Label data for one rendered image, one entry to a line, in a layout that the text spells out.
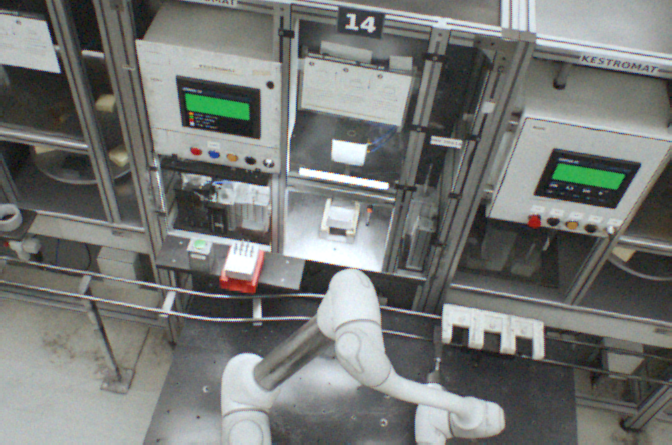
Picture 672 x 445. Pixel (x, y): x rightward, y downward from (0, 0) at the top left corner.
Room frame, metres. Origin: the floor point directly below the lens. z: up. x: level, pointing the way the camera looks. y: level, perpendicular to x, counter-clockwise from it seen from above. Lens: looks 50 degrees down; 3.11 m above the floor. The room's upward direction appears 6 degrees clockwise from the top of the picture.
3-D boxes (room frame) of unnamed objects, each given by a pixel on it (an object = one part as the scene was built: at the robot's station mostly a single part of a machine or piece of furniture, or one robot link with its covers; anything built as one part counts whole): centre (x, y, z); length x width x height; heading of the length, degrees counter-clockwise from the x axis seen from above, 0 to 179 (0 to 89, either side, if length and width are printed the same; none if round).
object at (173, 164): (1.53, 0.40, 1.37); 0.36 x 0.04 x 0.04; 85
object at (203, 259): (1.47, 0.46, 0.97); 0.08 x 0.08 x 0.12; 85
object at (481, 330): (1.34, -0.62, 0.84); 0.36 x 0.14 x 0.10; 85
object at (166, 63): (1.67, 0.39, 1.60); 0.42 x 0.29 x 0.46; 85
